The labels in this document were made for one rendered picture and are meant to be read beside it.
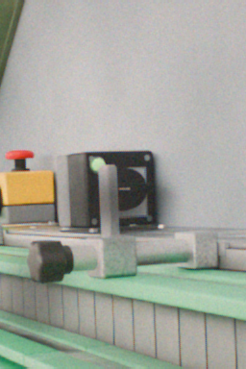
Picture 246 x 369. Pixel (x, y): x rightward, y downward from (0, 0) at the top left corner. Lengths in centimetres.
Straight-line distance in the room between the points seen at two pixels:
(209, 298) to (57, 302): 44
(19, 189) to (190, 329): 58
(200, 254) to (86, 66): 55
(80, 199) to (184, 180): 11
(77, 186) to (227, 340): 37
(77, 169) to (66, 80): 26
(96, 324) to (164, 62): 29
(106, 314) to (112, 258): 21
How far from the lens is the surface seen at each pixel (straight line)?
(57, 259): 56
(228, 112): 85
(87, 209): 93
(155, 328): 71
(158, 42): 97
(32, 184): 121
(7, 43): 138
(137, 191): 91
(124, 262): 59
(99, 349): 75
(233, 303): 45
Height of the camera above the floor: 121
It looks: 25 degrees down
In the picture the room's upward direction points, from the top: 94 degrees counter-clockwise
